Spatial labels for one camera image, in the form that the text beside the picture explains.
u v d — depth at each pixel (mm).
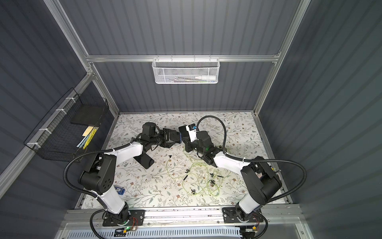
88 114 806
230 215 732
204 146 668
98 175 476
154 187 831
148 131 738
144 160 1084
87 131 758
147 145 707
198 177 870
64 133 723
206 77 901
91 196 503
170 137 839
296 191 469
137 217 732
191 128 739
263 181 448
